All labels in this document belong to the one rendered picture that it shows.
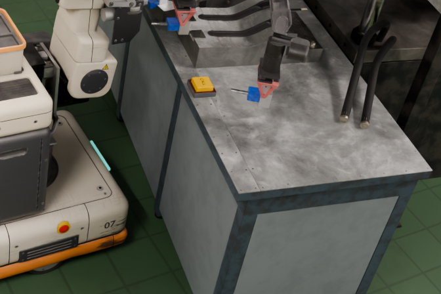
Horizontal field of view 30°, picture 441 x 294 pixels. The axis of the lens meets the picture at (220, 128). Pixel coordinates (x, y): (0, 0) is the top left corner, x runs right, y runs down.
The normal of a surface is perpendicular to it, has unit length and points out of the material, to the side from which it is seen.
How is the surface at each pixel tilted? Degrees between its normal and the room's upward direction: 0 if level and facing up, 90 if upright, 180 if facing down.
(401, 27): 0
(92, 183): 0
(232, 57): 90
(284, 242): 90
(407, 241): 0
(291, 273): 90
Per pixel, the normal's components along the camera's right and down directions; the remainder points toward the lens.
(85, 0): 0.50, 0.62
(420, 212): 0.18, -0.77
